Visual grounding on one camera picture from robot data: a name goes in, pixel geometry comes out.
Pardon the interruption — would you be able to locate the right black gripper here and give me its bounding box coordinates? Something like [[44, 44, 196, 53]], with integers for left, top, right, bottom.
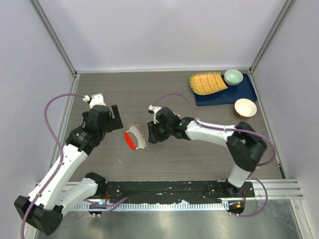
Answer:
[[148, 119, 172, 144]]

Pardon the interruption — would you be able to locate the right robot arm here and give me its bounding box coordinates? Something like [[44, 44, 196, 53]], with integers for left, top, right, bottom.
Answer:
[[148, 105, 267, 197]]

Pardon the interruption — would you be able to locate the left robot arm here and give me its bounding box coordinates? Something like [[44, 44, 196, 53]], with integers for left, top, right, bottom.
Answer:
[[14, 105, 123, 236]]

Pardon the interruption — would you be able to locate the yellow woven bamboo plate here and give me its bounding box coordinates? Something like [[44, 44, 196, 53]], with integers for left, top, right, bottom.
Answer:
[[189, 72, 228, 96]]

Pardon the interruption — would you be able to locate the brown white bowl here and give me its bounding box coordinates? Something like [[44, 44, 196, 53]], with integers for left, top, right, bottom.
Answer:
[[234, 98, 257, 118]]

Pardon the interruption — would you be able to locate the light green bowl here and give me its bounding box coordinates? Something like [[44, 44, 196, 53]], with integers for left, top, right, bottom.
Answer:
[[224, 69, 243, 86]]

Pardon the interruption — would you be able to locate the dark blue tray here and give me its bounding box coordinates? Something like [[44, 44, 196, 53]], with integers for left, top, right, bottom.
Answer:
[[194, 74, 257, 106]]

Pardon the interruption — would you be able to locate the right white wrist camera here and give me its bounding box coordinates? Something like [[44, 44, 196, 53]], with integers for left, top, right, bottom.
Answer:
[[148, 105, 161, 124]]

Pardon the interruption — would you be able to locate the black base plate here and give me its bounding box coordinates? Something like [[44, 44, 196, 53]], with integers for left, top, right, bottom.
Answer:
[[103, 180, 255, 204]]

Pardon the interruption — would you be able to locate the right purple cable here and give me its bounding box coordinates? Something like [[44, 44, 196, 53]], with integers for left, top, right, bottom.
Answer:
[[152, 93, 277, 217]]

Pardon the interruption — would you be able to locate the purple cable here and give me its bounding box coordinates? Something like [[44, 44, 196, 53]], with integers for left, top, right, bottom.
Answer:
[[152, 93, 277, 217], [19, 93, 87, 237]]

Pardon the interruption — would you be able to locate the white slotted cable duct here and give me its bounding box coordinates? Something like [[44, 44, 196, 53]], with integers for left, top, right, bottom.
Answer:
[[70, 201, 229, 214]]

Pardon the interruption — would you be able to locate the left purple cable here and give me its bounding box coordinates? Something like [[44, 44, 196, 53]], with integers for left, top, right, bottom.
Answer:
[[19, 93, 87, 237]]

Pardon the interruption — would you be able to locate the left aluminium frame post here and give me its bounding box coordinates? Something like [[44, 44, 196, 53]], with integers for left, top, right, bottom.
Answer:
[[29, 0, 77, 77]]

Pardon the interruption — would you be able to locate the aluminium frame post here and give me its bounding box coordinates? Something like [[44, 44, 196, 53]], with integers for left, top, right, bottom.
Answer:
[[249, 0, 296, 73], [29, 0, 77, 77]]

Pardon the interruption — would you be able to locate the right aluminium frame post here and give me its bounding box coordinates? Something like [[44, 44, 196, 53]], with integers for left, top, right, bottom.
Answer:
[[249, 0, 296, 73]]

